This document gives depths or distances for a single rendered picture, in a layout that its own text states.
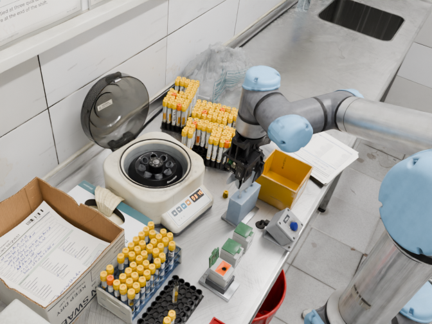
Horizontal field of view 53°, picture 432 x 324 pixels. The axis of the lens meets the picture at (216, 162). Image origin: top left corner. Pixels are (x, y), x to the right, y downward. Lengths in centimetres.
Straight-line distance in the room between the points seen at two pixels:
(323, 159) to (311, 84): 48
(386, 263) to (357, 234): 189
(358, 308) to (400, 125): 31
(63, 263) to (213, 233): 40
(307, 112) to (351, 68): 124
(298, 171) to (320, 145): 22
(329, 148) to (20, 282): 104
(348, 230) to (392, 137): 180
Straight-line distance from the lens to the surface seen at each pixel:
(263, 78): 89
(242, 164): 100
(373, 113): 82
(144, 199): 114
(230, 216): 123
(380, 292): 71
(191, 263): 116
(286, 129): 82
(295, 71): 195
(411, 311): 92
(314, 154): 151
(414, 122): 76
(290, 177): 139
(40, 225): 118
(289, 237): 119
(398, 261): 65
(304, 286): 225
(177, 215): 119
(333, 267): 237
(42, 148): 124
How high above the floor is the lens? 185
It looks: 43 degrees down
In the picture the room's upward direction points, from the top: 9 degrees clockwise
